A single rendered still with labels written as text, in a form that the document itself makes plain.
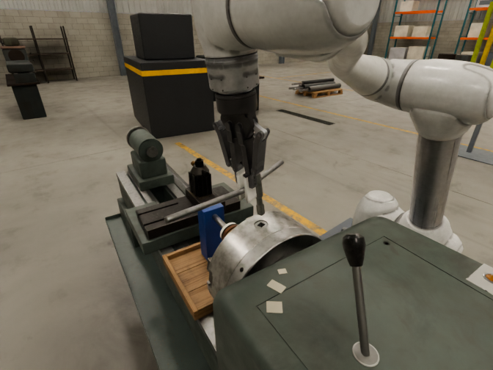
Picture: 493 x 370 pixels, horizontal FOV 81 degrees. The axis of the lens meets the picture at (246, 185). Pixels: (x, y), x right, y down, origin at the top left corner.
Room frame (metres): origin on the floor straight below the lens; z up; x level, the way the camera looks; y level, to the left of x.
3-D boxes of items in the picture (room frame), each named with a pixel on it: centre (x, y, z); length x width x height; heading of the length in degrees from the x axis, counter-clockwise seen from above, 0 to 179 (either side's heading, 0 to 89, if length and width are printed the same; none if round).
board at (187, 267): (0.82, 0.09, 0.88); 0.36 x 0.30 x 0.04; 123
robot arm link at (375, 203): (1.02, -0.55, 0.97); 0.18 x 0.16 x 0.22; 38
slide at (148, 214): (1.11, 0.26, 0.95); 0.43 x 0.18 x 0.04; 123
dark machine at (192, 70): (5.93, 1.56, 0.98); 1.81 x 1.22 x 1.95; 29
